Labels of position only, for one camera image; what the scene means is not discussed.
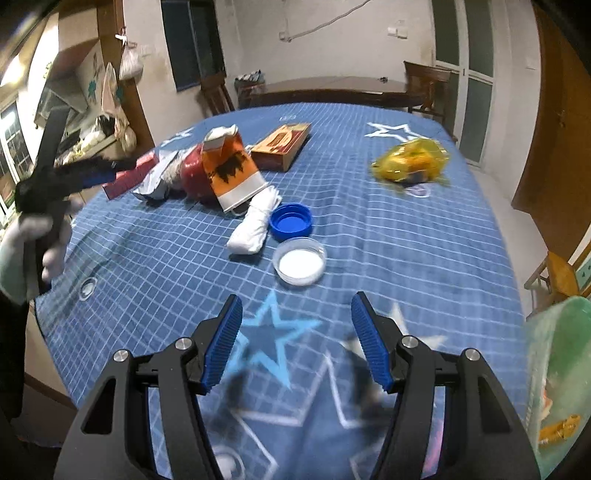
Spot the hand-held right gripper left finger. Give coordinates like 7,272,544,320
54,294,244,480

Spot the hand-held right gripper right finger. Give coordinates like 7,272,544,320
350,291,542,480

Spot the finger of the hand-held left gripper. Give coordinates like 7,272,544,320
55,156,139,188
34,108,71,175

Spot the red carton box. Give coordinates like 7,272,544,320
103,154,160,200

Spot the orange white carton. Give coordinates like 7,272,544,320
202,126,269,214

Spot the blue bottle cap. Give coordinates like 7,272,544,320
269,203,314,243

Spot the green plastic bin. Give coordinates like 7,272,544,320
524,295,591,480

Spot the person's left hand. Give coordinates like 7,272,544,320
0,213,72,304

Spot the range hood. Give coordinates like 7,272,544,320
34,78,89,123

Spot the kitchen window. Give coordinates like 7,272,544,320
0,99,29,217

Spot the pale hanging mesh bag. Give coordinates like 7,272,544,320
115,117,138,156

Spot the silver foil packet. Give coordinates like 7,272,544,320
133,152,186,203

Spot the pink hanging cloth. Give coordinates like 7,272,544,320
100,62,122,117

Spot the blue star checked tablecloth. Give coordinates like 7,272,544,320
34,102,532,480

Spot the white hanging plastic bag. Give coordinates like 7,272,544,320
119,41,144,82

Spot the clear round lid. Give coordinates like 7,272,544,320
272,236,327,287

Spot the white cloth roll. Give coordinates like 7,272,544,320
227,186,283,256

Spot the dark wooden chair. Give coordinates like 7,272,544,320
199,76,235,116
403,60,458,140

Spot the dark window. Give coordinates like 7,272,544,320
160,0,227,91

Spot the dark bin with red net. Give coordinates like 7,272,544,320
233,69,267,110

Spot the brown flat box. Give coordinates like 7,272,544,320
251,122,311,172

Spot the yellow plastic wrapper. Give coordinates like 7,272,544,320
372,138,451,186

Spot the small light wooden chair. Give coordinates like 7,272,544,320
526,251,591,308

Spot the dark wooden dining table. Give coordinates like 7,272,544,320
237,76,413,112

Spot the brown wooden door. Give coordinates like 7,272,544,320
510,9,591,252

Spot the glass double door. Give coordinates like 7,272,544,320
431,0,498,168

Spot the teal flower wall sticker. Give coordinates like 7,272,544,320
87,54,101,103

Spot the kitchen wall cabinet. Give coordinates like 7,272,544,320
45,39,105,85

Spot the wall cable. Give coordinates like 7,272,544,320
279,0,376,43

